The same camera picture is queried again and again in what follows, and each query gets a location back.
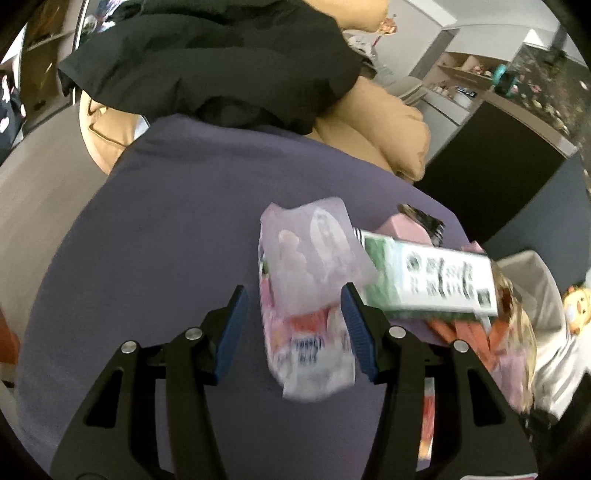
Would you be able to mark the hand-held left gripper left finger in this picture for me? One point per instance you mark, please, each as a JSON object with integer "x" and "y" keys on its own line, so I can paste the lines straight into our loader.
{"x": 231, "y": 337}

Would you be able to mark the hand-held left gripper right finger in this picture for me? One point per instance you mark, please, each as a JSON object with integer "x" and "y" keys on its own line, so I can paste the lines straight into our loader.
{"x": 358, "y": 332}

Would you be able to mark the green white carton box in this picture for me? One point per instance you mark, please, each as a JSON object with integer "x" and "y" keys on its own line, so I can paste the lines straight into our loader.
{"x": 429, "y": 277}

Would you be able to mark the translucent pink white wrapper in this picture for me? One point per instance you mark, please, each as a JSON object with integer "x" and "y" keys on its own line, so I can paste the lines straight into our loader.
{"x": 300, "y": 258}

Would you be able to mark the translucent plastic bag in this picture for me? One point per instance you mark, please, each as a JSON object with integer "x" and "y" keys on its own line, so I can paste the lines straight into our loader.
{"x": 521, "y": 350}

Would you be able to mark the orange wrapper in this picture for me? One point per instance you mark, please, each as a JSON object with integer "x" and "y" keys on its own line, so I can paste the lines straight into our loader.
{"x": 466, "y": 334}

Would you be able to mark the pink plastic basket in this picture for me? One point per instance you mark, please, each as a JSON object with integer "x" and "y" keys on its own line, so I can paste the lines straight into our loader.
{"x": 401, "y": 228}

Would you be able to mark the purple bed sheet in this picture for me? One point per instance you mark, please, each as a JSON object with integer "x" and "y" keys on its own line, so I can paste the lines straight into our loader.
{"x": 161, "y": 230}

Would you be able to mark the dark snack wrapper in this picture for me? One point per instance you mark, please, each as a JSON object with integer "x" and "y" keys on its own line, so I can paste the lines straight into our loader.
{"x": 427, "y": 221}

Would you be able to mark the beige cloth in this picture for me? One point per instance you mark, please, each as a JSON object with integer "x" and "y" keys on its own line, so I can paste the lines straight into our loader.
{"x": 549, "y": 369}

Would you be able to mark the black cabinet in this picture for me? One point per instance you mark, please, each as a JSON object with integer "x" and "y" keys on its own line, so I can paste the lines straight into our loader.
{"x": 498, "y": 166}

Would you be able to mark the orange plush toy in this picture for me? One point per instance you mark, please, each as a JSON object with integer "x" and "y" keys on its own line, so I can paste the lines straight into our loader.
{"x": 577, "y": 309}

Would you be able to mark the white cabinet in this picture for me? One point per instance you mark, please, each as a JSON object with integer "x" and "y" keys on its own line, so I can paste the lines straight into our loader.
{"x": 445, "y": 120}

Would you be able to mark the black garment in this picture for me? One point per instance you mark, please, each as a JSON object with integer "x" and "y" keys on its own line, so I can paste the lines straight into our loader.
{"x": 207, "y": 60}

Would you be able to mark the wooden shelf unit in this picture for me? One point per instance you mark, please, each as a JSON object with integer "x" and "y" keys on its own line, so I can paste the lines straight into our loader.
{"x": 471, "y": 69}

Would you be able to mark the teal object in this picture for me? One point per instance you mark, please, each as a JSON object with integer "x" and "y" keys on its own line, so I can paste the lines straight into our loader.
{"x": 503, "y": 81}

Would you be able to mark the wooden wardrobe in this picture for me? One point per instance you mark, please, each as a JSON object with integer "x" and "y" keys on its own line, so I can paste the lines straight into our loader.
{"x": 41, "y": 69}

